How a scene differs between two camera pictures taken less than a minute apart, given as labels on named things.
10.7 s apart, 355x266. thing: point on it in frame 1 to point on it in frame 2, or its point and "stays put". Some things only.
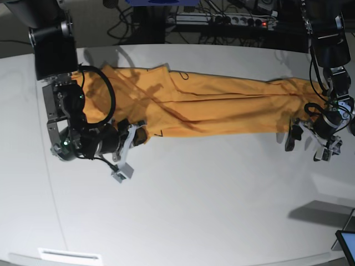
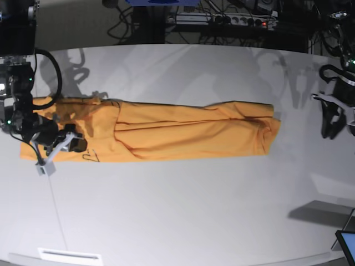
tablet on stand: [346, 237] stays put
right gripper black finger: [295, 132] to [330, 112]
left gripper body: [103, 139] to [50, 134]
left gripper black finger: [140, 137] to [78, 145]
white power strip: [224, 20] stays put
